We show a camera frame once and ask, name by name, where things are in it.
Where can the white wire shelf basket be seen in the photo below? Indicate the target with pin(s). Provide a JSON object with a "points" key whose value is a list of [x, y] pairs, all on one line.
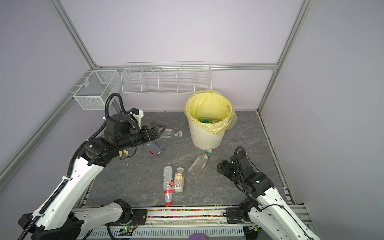
{"points": [[158, 77]]}

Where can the white ribbed trash bin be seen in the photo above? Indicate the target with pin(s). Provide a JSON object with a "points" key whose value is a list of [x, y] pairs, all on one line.
{"points": [[203, 139]]}

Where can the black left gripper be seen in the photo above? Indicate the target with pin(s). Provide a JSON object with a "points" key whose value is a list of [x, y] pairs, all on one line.
{"points": [[149, 137]]}

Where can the purple object bottom edge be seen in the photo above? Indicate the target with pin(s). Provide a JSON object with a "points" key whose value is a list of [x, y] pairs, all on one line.
{"points": [[198, 236]]}

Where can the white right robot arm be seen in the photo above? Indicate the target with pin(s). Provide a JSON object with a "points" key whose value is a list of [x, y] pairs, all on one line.
{"points": [[263, 206]]}

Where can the small beige object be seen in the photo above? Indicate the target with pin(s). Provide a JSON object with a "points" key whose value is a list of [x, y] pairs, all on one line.
{"points": [[123, 154]]}

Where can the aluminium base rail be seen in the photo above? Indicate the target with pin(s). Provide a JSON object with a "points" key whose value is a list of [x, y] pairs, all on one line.
{"points": [[224, 222]]}

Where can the white mesh box basket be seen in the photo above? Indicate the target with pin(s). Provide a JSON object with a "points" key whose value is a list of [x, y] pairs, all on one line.
{"points": [[96, 88]]}

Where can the white bottle orange label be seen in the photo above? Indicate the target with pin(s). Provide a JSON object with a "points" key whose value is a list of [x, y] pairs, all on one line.
{"points": [[179, 180]]}

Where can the clear bottle far green cap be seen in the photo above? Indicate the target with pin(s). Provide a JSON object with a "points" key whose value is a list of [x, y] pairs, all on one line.
{"points": [[170, 133]]}

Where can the clear bottle red cap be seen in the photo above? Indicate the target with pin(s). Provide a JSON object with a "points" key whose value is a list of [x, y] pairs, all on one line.
{"points": [[168, 185]]}

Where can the small bottle blue red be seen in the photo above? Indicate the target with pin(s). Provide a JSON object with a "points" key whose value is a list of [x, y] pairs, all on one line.
{"points": [[153, 148]]}

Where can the yellow bin liner bag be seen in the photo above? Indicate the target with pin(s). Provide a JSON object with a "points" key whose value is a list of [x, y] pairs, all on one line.
{"points": [[212, 105]]}

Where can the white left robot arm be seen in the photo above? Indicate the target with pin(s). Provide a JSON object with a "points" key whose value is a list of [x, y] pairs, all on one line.
{"points": [[55, 218]]}

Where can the clear square bottle green cap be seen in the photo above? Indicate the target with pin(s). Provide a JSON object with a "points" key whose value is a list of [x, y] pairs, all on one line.
{"points": [[198, 165]]}

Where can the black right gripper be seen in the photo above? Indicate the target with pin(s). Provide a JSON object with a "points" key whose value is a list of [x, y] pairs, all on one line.
{"points": [[226, 171]]}

